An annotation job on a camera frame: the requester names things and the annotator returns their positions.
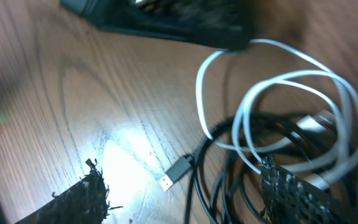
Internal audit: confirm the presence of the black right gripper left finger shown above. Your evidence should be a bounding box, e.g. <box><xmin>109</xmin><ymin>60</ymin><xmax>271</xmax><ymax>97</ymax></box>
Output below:
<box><xmin>17</xmin><ymin>159</ymin><xmax>118</xmax><ymax>224</ymax></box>

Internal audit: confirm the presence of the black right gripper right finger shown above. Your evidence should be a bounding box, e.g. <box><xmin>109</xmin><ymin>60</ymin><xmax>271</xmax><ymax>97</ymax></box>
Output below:
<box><xmin>260</xmin><ymin>156</ymin><xmax>358</xmax><ymax>224</ymax></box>

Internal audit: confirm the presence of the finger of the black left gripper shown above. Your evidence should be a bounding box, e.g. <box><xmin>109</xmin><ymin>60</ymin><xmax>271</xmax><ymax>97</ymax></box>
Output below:
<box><xmin>60</xmin><ymin>0</ymin><xmax>255</xmax><ymax>50</ymax></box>

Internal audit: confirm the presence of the black USB cable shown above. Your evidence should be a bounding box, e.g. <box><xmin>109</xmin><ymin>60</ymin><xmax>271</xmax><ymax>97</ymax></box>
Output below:
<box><xmin>158</xmin><ymin>111</ymin><xmax>358</xmax><ymax>224</ymax></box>

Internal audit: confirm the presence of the white USB cable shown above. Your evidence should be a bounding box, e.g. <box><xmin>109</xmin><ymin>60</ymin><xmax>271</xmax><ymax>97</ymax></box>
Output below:
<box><xmin>195</xmin><ymin>38</ymin><xmax>358</xmax><ymax>191</ymax></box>

